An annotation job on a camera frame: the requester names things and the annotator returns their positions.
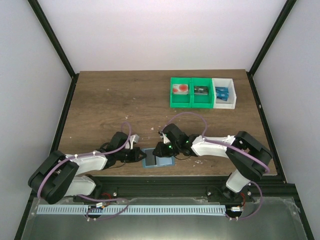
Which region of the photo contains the left green plastic bin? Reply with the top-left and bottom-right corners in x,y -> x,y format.
170,77 -> 192,109

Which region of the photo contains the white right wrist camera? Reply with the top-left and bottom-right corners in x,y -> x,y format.
158,130 -> 171,144

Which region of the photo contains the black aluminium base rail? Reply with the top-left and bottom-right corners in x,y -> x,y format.
29,174 -> 298,203

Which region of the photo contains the red circles card stack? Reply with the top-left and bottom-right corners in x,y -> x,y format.
172,84 -> 189,95

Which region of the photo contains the black frame post right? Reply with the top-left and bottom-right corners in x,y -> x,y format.
248,0 -> 298,76

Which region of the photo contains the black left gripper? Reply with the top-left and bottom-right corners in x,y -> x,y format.
116,147 -> 147,164

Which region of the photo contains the green plastic bin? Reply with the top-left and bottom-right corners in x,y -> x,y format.
170,77 -> 192,109
191,77 -> 215,109

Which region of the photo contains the blue card holder wallet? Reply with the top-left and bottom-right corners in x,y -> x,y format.
142,148 -> 175,169

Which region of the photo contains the right green plastic bin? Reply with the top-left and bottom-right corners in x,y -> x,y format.
191,77 -> 215,109

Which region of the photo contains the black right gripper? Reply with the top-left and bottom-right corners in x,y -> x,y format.
152,142 -> 180,158

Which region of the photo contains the blue card stack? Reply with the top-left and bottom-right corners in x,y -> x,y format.
215,86 -> 229,101

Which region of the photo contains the white plastic bin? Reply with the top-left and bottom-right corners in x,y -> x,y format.
212,78 -> 237,110

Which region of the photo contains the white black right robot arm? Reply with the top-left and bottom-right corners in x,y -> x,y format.
152,123 -> 273,202

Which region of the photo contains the black frame post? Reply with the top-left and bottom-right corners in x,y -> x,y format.
248,0 -> 298,76
27,0 -> 76,78

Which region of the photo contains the light blue slotted cable duct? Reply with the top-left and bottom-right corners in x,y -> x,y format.
36,204 -> 226,216

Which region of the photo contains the black frame post left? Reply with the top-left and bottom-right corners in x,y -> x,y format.
27,0 -> 76,78

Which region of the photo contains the black VIP credit card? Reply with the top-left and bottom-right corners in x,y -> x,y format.
145,149 -> 156,167

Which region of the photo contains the black VIP card stack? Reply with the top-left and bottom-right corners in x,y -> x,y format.
194,85 -> 209,96

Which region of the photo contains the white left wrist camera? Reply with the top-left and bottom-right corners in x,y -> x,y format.
125,134 -> 140,150

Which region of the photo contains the grey metal base plate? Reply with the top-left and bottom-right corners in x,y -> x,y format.
21,197 -> 308,240

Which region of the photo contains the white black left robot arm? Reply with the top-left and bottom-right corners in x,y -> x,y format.
27,131 -> 147,205

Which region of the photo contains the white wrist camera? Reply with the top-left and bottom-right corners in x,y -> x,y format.
125,134 -> 140,150
158,130 -> 171,144

